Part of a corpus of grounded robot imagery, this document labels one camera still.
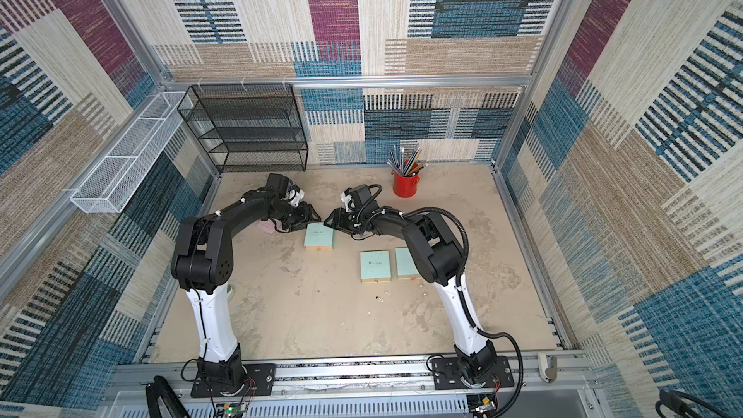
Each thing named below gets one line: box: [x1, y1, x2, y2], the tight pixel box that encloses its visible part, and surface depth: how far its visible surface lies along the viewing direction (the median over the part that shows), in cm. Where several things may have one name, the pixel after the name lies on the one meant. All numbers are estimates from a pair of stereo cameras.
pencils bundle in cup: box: [386, 143, 429, 178], surface depth 108 cm
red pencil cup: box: [390, 170, 420, 199], surface depth 108 cm
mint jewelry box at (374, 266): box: [359, 249, 392, 285], surface depth 91 cm
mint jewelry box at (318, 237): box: [303, 221, 335, 252], surface depth 98 cm
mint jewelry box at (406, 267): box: [394, 245, 425, 281], surface depth 91 cm
